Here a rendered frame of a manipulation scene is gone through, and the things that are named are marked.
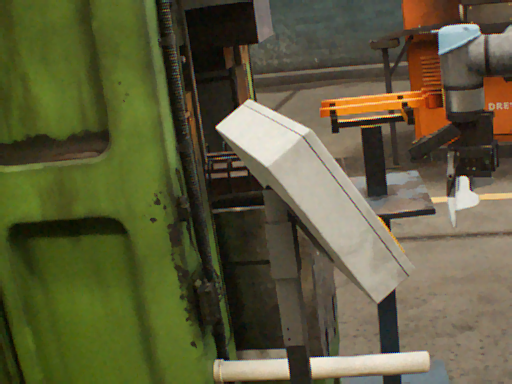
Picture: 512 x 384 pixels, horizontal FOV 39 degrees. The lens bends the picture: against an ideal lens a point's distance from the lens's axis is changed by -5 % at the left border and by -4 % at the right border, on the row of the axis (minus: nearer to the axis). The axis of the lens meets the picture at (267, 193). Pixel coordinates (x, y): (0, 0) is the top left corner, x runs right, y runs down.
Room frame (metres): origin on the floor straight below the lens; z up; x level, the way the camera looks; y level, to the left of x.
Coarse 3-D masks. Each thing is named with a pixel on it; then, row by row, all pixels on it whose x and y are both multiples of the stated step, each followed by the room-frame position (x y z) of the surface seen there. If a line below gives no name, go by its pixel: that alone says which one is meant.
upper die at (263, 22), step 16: (256, 0) 1.66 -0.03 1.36; (192, 16) 1.65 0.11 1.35; (208, 16) 1.65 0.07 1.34; (224, 16) 1.64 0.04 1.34; (240, 16) 1.63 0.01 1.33; (256, 16) 1.64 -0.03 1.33; (192, 32) 1.65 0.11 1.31; (208, 32) 1.65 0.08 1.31; (224, 32) 1.64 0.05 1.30; (240, 32) 1.63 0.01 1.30; (256, 32) 1.63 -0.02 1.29; (272, 32) 1.82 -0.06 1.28; (192, 48) 1.66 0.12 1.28; (208, 48) 1.65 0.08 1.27
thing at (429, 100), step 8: (424, 96) 2.13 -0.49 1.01; (432, 96) 2.13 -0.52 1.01; (440, 96) 2.13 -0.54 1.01; (360, 104) 2.15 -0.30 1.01; (368, 104) 2.14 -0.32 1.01; (376, 104) 2.14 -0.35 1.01; (384, 104) 2.14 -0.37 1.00; (392, 104) 2.13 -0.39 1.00; (400, 104) 2.13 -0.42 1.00; (408, 104) 2.13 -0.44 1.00; (416, 104) 2.13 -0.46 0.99; (424, 104) 2.12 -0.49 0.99; (432, 104) 2.13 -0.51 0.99; (440, 104) 2.13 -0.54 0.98; (320, 112) 2.15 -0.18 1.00; (328, 112) 2.15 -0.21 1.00; (336, 112) 2.15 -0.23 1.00; (344, 112) 2.14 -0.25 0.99; (352, 112) 2.14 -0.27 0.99; (360, 112) 2.14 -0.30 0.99
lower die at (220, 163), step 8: (224, 152) 1.85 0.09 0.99; (232, 152) 1.84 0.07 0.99; (208, 160) 1.76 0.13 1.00; (216, 160) 1.75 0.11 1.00; (224, 160) 1.75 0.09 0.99; (232, 160) 1.75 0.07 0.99; (240, 160) 1.74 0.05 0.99; (216, 168) 1.70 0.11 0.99; (224, 168) 1.70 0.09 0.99; (240, 168) 1.69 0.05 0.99; (216, 176) 1.67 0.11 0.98; (224, 176) 1.66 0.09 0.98; (232, 176) 1.65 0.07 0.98; (240, 176) 1.64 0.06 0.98; (208, 184) 1.66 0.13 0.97; (216, 184) 1.65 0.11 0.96; (224, 184) 1.65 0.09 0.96; (232, 184) 1.65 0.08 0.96; (240, 184) 1.64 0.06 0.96; (248, 184) 1.64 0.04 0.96; (256, 184) 1.64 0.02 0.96; (216, 192) 1.65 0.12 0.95; (224, 192) 1.65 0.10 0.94; (240, 192) 1.64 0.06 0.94
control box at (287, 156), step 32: (224, 128) 1.26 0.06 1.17; (256, 128) 1.15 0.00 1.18; (288, 128) 1.05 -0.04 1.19; (256, 160) 1.04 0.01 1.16; (288, 160) 0.99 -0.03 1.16; (320, 160) 1.00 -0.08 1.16; (288, 192) 0.99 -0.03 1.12; (320, 192) 1.00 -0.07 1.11; (352, 192) 1.01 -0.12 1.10; (320, 224) 1.00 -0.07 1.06; (352, 224) 1.01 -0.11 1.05; (352, 256) 1.01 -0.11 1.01; (384, 256) 1.02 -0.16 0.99; (384, 288) 1.02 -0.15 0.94
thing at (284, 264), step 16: (288, 208) 1.12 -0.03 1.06; (272, 224) 1.14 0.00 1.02; (288, 224) 1.14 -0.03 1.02; (304, 224) 1.11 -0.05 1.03; (272, 240) 1.15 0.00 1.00; (288, 240) 1.14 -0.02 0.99; (272, 256) 1.15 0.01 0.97; (288, 256) 1.14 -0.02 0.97; (272, 272) 1.15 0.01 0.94; (288, 272) 1.14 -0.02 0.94
